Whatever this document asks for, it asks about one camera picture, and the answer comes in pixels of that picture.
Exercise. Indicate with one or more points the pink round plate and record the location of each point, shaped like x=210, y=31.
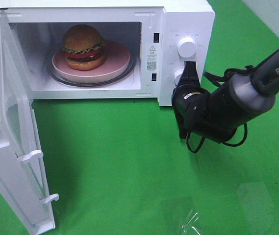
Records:
x=117, y=59

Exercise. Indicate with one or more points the white microwave door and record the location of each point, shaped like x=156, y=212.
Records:
x=23, y=182

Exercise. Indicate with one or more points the burger with lettuce and tomato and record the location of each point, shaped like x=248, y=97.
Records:
x=82, y=47

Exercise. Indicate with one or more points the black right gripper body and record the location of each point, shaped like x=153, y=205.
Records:
x=188, y=84

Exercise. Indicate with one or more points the green table mat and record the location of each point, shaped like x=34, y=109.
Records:
x=120, y=168

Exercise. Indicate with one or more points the white microwave knob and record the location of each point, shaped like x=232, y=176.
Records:
x=177, y=75
x=186, y=46

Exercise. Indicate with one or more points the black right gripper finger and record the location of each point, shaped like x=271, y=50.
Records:
x=190, y=68

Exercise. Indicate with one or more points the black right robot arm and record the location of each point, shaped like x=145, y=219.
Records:
x=241, y=95

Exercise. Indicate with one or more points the glass microwave turntable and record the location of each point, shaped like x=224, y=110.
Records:
x=123, y=76

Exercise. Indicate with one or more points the white microwave oven body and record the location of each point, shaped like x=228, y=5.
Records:
x=149, y=29

